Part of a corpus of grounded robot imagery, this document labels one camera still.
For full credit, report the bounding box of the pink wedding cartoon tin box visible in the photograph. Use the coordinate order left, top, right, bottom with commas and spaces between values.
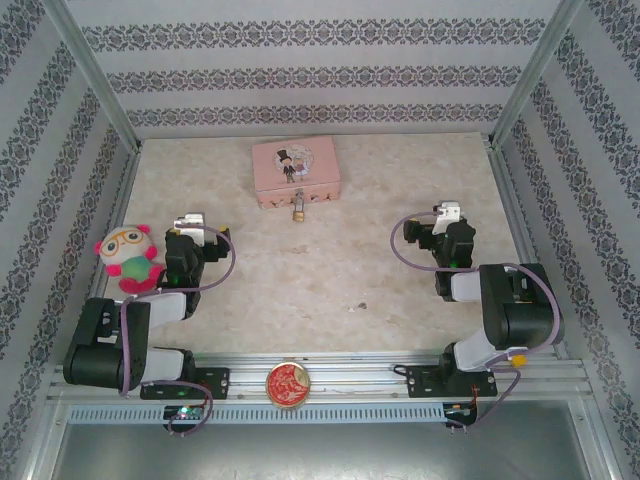
251, 137, 344, 210

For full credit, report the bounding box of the pink owl plush toy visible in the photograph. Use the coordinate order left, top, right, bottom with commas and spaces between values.
94, 224, 167, 295

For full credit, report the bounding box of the red round tin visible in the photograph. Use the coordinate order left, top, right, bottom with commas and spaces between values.
265, 360, 311, 410

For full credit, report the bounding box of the left small circuit board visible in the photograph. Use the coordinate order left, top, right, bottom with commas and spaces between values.
163, 405, 205, 422

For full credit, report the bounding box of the grey metal sheet panel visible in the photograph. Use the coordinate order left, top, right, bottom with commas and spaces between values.
47, 399, 596, 480

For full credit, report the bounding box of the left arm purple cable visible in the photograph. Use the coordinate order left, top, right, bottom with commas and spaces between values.
118, 224, 237, 437

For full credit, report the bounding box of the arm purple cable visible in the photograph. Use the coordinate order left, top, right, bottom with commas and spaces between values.
390, 210, 560, 430
118, 224, 237, 437

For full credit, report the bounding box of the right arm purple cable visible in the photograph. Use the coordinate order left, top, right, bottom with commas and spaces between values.
390, 210, 560, 430

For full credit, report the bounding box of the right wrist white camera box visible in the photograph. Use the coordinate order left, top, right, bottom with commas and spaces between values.
431, 200, 465, 237

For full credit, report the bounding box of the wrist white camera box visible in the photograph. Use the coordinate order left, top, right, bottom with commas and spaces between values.
431, 200, 465, 237
173, 213, 207, 235

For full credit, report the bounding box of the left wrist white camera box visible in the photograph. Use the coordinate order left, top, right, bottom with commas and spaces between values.
173, 213, 207, 235

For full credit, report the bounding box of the aluminium side rail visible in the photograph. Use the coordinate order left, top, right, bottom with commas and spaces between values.
68, 140, 145, 362
483, 134, 569, 359

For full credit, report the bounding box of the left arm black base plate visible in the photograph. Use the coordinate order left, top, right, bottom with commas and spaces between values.
139, 367, 232, 401

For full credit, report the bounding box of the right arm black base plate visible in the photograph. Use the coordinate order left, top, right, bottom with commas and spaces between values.
403, 364, 499, 400

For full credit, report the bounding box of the aluminium mounting rail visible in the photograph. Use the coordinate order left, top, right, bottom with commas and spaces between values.
47, 351, 594, 402

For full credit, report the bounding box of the aluminium frame post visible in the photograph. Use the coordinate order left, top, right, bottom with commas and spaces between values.
41, 0, 142, 152
488, 0, 585, 147

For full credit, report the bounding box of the slotted grey cable duct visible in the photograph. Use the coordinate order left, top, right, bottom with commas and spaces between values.
66, 403, 447, 426

